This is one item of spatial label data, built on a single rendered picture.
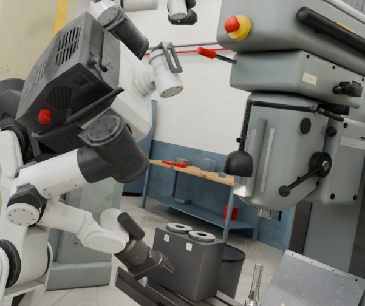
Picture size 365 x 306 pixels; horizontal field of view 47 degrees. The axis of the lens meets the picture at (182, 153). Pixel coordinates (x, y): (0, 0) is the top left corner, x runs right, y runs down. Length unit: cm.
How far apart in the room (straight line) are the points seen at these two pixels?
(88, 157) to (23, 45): 170
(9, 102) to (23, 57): 129
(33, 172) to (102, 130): 21
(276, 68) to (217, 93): 647
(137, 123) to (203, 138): 660
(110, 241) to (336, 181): 66
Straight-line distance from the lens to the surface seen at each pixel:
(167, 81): 107
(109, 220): 121
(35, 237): 135
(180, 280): 145
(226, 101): 737
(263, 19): 106
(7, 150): 130
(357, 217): 152
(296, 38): 106
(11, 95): 134
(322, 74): 116
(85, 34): 106
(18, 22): 262
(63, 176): 101
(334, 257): 157
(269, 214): 123
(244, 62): 120
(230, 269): 317
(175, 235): 144
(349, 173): 134
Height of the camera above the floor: 149
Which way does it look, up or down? 3 degrees down
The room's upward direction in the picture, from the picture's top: 9 degrees clockwise
